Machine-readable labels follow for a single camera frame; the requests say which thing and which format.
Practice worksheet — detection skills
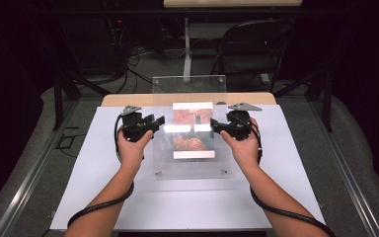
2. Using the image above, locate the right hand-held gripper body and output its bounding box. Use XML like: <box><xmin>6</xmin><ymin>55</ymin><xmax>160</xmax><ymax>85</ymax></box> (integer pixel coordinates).
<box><xmin>224</xmin><ymin>101</ymin><xmax>264</xmax><ymax>142</ymax></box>

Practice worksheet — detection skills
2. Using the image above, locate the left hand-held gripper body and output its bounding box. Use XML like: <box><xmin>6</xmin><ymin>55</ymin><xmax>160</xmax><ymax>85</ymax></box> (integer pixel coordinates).
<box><xmin>120</xmin><ymin>105</ymin><xmax>153</xmax><ymax>143</ymax></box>

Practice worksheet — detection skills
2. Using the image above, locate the clear acrylic box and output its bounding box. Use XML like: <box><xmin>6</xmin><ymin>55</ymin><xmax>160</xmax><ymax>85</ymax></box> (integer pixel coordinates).
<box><xmin>151</xmin><ymin>74</ymin><xmax>232</xmax><ymax>181</ymax></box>

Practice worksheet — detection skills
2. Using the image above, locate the person's left hand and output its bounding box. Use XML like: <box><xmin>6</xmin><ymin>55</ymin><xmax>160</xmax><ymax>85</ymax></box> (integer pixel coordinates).
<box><xmin>116</xmin><ymin>129</ymin><xmax>154</xmax><ymax>170</ymax></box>

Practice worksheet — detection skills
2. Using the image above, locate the person's right hand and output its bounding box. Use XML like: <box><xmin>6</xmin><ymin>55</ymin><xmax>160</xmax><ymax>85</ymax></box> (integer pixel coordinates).
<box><xmin>219</xmin><ymin>117</ymin><xmax>262</xmax><ymax>171</ymax></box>

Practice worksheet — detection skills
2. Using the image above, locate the wooden table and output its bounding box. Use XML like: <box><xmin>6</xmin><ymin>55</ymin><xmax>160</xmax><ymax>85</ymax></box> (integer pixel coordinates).
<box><xmin>101</xmin><ymin>92</ymin><xmax>277</xmax><ymax>108</ymax></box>

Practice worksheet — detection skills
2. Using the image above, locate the white board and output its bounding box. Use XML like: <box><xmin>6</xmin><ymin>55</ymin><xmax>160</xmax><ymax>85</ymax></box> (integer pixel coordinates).
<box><xmin>49</xmin><ymin>104</ymin><xmax>327</xmax><ymax>232</ymax></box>

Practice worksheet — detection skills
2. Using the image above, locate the white desk leg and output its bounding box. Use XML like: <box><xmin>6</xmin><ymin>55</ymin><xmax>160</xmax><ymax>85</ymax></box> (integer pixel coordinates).
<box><xmin>182</xmin><ymin>17</ymin><xmax>193</xmax><ymax>83</ymax></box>

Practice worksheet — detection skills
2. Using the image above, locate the black folding chair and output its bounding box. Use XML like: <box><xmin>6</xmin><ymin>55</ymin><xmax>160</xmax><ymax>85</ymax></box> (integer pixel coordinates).
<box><xmin>208</xmin><ymin>19</ymin><xmax>298</xmax><ymax>94</ymax></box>

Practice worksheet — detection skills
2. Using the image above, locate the black metal stand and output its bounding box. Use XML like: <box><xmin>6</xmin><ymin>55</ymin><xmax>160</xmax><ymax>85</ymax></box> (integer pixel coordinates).
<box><xmin>52</xmin><ymin>63</ymin><xmax>113</xmax><ymax>132</ymax></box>
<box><xmin>273</xmin><ymin>63</ymin><xmax>334</xmax><ymax>133</ymax></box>

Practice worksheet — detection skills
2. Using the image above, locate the black computer tower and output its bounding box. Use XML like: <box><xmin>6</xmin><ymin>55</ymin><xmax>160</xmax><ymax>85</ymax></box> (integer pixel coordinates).
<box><xmin>107</xmin><ymin>14</ymin><xmax>131</xmax><ymax>68</ymax></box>

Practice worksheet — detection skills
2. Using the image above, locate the white desk top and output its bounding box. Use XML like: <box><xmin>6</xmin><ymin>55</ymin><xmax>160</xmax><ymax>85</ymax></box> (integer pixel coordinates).
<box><xmin>162</xmin><ymin>0</ymin><xmax>306</xmax><ymax>9</ymax></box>

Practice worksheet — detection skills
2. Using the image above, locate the bundle of floor cables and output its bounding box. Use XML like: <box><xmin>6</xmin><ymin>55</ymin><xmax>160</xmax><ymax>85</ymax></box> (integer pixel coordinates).
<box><xmin>110</xmin><ymin>43</ymin><xmax>179</xmax><ymax>95</ymax></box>

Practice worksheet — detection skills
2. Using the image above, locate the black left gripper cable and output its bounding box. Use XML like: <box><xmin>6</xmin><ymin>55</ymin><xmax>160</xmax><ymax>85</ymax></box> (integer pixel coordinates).
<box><xmin>66</xmin><ymin>114</ymin><xmax>136</xmax><ymax>230</ymax></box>

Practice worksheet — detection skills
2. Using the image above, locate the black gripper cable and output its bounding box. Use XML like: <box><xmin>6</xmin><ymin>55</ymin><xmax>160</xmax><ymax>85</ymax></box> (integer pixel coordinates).
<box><xmin>66</xmin><ymin>114</ymin><xmax>136</xmax><ymax>230</ymax></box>
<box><xmin>247</xmin><ymin>118</ymin><xmax>338</xmax><ymax>237</ymax></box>

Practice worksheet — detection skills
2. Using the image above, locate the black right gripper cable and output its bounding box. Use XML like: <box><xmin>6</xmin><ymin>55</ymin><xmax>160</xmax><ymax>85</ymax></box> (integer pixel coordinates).
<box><xmin>247</xmin><ymin>118</ymin><xmax>338</xmax><ymax>237</ymax></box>

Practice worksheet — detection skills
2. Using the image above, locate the aluminium rail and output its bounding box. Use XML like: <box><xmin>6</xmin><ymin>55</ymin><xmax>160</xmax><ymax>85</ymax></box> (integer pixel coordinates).
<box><xmin>309</xmin><ymin>98</ymin><xmax>379</xmax><ymax>237</ymax></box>
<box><xmin>0</xmin><ymin>98</ymin><xmax>80</xmax><ymax>237</ymax></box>

